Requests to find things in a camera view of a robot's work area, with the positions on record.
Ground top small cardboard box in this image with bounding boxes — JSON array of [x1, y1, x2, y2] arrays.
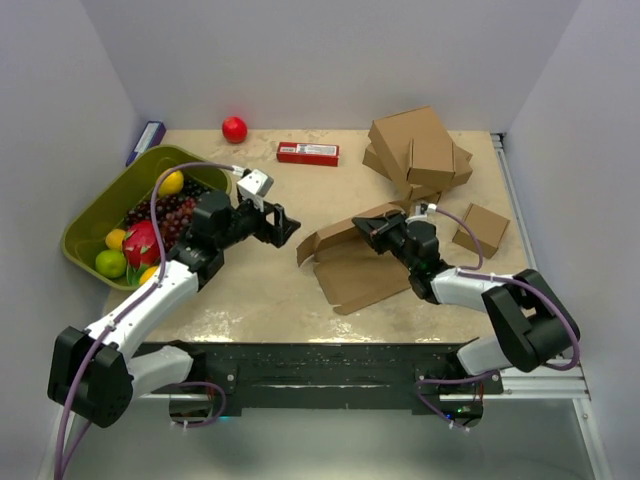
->
[[407, 138, 473, 191]]

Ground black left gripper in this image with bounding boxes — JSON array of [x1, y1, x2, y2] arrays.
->
[[217, 195, 300, 251]]

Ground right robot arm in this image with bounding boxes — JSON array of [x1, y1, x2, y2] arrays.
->
[[352, 212, 580, 393]]

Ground red rectangular carton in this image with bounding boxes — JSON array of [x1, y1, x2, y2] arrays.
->
[[276, 142, 340, 167]]

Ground green lime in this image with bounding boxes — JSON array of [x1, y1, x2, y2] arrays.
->
[[95, 249, 127, 279]]

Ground purple flat box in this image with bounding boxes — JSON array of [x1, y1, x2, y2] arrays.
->
[[125, 121, 166, 167]]

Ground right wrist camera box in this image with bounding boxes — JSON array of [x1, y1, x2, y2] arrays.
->
[[405, 202, 438, 224]]

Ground olive green plastic bin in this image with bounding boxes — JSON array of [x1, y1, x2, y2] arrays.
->
[[61, 145, 232, 292]]

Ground large stacked cardboard box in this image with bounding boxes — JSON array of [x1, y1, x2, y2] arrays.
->
[[369, 106, 452, 179]]

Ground small orange fruit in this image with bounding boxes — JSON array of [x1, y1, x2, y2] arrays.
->
[[105, 229, 126, 251]]

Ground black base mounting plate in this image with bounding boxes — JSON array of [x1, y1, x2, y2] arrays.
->
[[155, 343, 503, 423]]

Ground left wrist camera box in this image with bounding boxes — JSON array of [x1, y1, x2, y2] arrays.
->
[[236, 170, 274, 212]]

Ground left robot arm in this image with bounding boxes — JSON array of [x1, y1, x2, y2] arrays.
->
[[47, 190, 301, 428]]

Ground red grape bunch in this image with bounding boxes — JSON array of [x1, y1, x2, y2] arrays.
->
[[156, 194, 197, 252]]

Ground lone small cardboard box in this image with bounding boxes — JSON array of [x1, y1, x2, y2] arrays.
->
[[452, 203, 510, 259]]

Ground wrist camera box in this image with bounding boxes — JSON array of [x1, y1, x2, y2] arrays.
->
[[405, 202, 438, 224], [236, 170, 274, 212]]

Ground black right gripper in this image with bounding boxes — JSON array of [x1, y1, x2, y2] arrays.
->
[[352, 211, 418, 273]]

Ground red apple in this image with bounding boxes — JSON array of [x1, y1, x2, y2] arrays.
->
[[221, 116, 248, 144]]

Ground yellow lemon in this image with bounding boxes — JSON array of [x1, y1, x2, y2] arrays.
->
[[156, 170, 185, 197]]

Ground dark purple grape bunch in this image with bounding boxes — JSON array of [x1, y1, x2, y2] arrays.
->
[[124, 179, 210, 228]]

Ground red dragon fruit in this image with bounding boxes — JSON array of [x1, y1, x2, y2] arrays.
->
[[122, 220, 160, 270]]

